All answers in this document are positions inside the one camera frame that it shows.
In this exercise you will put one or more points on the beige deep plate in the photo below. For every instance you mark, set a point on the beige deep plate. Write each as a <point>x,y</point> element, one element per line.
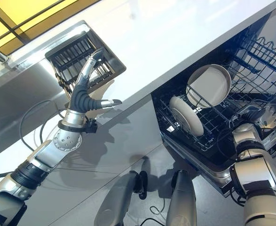
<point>210,82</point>

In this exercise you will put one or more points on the robot leg silver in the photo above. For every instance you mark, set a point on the robot leg silver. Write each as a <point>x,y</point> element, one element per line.
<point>181,200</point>
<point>119,200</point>

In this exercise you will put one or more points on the robot left arm silver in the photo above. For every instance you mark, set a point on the robot left arm silver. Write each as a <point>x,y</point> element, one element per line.
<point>46,153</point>

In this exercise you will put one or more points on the stainless steel sink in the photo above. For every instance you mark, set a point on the stainless steel sink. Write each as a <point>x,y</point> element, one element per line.
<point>15,94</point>

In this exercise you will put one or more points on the black sink drying rack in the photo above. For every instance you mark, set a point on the black sink drying rack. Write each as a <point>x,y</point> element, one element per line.
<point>69,56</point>

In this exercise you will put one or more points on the yellow window with black frame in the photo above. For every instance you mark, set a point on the yellow window with black frame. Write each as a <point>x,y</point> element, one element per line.
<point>8,21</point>

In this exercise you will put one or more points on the robot left leg silver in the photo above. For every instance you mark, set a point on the robot left leg silver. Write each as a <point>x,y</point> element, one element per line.
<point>119,200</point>

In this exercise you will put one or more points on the robot right arm silver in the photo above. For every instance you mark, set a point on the robot right arm silver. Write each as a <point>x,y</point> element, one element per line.
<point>257,174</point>

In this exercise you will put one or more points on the robot right leg silver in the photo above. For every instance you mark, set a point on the robot right leg silver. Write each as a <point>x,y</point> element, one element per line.
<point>181,200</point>

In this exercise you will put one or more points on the dishwasher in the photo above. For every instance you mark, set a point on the dishwasher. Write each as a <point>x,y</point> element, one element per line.
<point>199,162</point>

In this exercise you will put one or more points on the beige flat plate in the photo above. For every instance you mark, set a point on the beige flat plate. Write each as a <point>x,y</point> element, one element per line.
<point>187,115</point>

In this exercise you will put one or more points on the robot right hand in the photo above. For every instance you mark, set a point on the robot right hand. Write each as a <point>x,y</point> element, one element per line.
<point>268,115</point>

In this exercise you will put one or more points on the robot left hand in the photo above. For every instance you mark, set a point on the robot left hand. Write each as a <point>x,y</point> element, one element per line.
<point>80,95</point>

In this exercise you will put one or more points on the empty blue-lit dishwasher rack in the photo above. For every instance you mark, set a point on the empty blue-lit dishwasher rack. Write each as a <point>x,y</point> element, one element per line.
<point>257,61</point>

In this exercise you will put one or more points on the dishwasher rack with plates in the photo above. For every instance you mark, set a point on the dishwasher rack with plates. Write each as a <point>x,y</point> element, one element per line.
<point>213,127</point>

